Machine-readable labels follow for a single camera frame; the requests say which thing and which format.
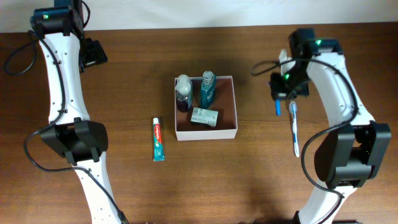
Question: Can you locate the blue disposable razor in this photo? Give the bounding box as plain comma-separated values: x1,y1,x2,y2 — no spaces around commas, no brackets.
275,100,282,116

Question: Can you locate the blue white toothbrush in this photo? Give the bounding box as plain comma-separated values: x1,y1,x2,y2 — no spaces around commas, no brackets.
289,101,300,157

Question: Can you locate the green mouthwash bottle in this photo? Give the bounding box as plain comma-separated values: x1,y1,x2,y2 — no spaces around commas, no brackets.
200,71,216,109

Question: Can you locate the green white soap box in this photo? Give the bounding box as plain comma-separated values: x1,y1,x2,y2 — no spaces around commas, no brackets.
190,108,218,128

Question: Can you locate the purple soap pump bottle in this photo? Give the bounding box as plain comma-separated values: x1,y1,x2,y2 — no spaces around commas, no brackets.
175,75,193,113

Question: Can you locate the Colgate toothpaste tube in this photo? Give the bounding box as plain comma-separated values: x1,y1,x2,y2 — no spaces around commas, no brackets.
153,118,165,162

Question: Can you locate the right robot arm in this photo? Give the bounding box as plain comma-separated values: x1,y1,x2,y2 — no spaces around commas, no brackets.
277,37,392,223

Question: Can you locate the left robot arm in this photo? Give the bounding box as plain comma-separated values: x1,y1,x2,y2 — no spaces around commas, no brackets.
30,1,128,223

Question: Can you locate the white open cardboard box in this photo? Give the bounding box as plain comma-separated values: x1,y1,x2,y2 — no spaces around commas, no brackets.
174,76,238,141

